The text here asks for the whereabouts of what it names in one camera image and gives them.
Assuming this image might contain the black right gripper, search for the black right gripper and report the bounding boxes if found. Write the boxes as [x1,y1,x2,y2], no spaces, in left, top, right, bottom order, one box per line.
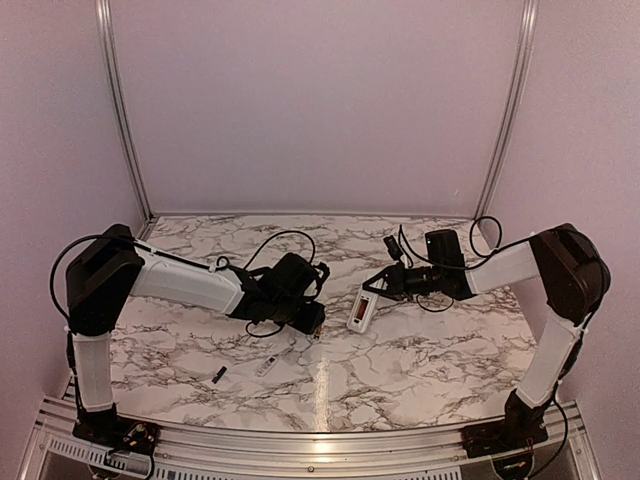
[363,261,445,300]

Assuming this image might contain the white air conditioner remote control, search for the white air conditioner remote control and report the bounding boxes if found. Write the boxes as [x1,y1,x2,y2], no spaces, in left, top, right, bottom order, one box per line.
[346,288,378,334]

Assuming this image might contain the white remote battery cover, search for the white remote battery cover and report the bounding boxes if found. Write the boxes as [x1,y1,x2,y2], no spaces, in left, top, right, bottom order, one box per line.
[254,356,278,378]

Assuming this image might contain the dark blue battery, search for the dark blue battery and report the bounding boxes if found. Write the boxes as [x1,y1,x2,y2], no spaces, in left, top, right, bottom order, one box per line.
[212,366,227,384]

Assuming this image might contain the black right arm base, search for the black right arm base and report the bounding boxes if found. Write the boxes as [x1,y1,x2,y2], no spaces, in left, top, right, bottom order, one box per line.
[461,390,551,458]

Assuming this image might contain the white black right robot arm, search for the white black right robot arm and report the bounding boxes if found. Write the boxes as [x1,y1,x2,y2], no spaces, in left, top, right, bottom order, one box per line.
[362,223,611,410]

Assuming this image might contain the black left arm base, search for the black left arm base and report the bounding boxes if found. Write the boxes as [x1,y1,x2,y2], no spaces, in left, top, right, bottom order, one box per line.
[72,396,159,456]

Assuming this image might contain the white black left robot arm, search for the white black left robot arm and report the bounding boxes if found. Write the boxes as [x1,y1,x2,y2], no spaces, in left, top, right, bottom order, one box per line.
[65,224,330,445]

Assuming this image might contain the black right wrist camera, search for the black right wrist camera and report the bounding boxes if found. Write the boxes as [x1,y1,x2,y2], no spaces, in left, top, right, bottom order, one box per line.
[383,235,404,261]

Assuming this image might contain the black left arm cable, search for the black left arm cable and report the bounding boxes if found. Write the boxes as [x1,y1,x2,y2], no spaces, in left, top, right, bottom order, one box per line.
[47,229,319,321]

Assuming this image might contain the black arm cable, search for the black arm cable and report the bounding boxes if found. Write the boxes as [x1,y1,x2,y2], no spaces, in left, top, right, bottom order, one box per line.
[47,229,319,321]
[397,215,536,314]

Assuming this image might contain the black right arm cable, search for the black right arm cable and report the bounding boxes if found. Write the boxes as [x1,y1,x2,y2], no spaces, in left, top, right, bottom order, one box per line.
[397,215,536,314]

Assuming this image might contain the right aluminium frame post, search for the right aluminium frame post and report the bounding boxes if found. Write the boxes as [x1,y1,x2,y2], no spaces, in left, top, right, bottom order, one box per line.
[475,0,539,217]

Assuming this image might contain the aluminium frame post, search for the aluminium frame post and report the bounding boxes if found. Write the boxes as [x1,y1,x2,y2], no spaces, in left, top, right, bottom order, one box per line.
[95,0,154,224]
[475,0,539,217]

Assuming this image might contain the left aluminium frame post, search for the left aluminium frame post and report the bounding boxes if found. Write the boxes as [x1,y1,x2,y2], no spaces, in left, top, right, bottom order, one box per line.
[95,0,154,224]

